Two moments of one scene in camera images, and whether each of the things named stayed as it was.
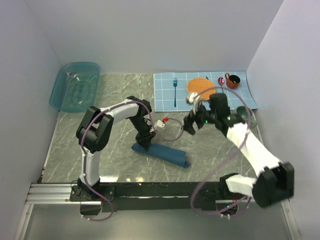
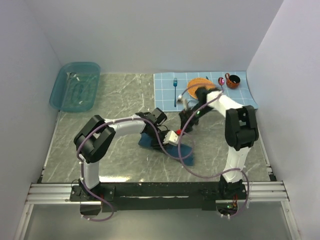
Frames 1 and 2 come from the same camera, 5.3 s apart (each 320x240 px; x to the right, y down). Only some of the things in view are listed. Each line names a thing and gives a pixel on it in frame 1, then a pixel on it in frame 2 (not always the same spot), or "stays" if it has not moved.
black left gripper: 145,139 to 157,145
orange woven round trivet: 203,87 stays
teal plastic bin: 76,88 stays
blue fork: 175,83 stays
